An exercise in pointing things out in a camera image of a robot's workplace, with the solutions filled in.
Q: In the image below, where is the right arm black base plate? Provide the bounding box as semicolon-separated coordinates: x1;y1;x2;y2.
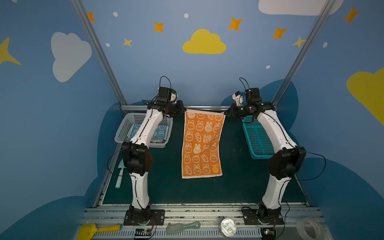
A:
241;207;284;225

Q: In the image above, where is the white perforated plastic basket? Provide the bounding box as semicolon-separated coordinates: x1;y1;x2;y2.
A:
115;113;173;149

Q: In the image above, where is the clear tape roll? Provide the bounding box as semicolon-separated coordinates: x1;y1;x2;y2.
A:
296;218;326;240

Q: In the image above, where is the light blue plastic spoon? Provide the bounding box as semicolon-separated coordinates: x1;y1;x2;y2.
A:
115;160;125;189

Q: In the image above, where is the pale green hair brush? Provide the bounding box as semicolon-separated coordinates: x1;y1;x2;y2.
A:
166;221;201;235

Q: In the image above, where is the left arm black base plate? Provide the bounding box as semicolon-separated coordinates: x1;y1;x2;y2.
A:
123;208;165;226

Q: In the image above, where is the right small circuit board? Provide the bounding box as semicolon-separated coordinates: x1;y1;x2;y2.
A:
261;228;277;240

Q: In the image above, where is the orange swirl pattern towel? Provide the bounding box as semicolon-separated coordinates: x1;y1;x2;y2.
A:
182;110;226;179

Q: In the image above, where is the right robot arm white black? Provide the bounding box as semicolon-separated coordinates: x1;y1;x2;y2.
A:
224;102;306;221

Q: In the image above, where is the yellow toy shovel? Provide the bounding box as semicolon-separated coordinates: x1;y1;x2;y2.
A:
77;224;121;240

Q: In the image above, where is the aluminium front rail bed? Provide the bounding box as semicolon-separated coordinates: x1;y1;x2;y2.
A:
78;203;334;240

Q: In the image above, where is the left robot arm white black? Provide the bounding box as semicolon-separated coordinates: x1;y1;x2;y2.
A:
122;100;187;211

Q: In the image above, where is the aluminium frame left post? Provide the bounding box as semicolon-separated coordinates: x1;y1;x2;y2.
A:
71;0;127;105

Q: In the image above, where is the aluminium frame back rail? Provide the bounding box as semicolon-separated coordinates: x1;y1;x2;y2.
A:
121;105;230;113

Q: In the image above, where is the small circuit board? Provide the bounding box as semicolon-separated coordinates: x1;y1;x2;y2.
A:
261;228;277;240
133;228;153;240

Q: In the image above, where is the teal perforated plastic basket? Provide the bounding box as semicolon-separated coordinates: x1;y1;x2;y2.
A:
242;116;275;160

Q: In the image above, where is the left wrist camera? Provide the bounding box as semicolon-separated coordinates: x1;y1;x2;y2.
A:
157;87;177;103

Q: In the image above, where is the aluminium frame right post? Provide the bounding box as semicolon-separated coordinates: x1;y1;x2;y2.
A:
272;0;336;108

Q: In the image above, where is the bunny face pattern towel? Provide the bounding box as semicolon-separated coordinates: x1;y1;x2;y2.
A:
128;124;169;143

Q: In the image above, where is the round silver tin lid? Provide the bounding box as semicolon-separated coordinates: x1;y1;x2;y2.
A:
219;218;237;238

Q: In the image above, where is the aluminium frame post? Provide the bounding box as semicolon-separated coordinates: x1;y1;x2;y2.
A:
272;0;336;108
71;0;127;105

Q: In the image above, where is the left small circuit board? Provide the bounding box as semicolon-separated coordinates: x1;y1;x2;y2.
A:
133;228;153;240

